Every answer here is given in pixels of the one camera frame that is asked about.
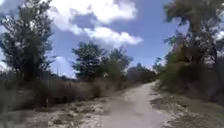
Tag dark green tree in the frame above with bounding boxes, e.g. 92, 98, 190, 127
71, 41, 108, 82
102, 47, 134, 82

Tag low distant bushes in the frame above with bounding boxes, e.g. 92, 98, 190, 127
125, 62, 158, 85

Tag pale dirt path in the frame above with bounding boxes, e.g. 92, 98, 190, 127
79, 80, 175, 128

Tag dry brown brush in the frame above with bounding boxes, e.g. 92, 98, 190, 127
0, 71, 148, 112

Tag stony ground with dry grass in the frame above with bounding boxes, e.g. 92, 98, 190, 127
0, 95, 116, 128

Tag stand of trees and bushes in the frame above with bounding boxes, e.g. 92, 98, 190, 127
152, 0, 224, 106

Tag tall leafy tree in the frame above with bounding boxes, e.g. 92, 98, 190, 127
0, 0, 56, 84

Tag grass verge with stones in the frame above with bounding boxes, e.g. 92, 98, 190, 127
149, 88, 224, 128

